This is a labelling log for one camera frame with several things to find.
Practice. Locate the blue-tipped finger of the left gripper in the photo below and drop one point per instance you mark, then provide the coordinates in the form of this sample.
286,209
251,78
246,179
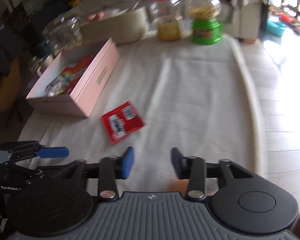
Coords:
32,149

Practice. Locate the yellow chair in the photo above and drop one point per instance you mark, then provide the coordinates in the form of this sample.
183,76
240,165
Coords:
10,86

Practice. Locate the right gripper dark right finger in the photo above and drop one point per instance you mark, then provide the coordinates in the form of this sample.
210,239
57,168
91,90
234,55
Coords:
192,169

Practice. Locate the green candy dispenser toy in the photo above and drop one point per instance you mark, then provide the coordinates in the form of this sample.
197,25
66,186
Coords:
206,29

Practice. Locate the small red snack packet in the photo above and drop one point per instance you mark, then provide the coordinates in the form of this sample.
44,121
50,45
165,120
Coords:
122,121

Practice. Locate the green-edged clear snack packet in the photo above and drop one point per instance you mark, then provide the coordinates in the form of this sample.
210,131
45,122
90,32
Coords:
56,87

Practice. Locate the beige oval organizer tub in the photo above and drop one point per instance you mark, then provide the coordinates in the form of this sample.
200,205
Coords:
127,27

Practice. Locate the white ribbed mug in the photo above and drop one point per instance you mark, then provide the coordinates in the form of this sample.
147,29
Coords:
44,62

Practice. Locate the pink open storage box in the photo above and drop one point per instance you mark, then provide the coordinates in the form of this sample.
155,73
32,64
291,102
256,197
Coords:
82,100

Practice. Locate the red-lid clear plastic jar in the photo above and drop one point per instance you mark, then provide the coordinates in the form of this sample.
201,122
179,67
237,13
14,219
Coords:
167,19

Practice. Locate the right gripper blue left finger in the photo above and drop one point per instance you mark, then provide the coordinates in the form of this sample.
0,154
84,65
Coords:
111,169

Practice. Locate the pink egg-shaped toy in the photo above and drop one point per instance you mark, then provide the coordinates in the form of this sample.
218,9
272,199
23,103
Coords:
95,17

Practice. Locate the glass jar with nuts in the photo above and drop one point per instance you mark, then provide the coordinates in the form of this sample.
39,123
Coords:
63,33

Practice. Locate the blue plastic basin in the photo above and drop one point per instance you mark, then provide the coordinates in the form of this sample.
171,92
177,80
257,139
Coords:
276,28

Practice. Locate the long red snack packet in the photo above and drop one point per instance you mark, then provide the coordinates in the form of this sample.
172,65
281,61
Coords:
74,72

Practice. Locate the white tablecloth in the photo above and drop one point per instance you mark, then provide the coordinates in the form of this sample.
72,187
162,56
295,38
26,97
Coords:
199,99

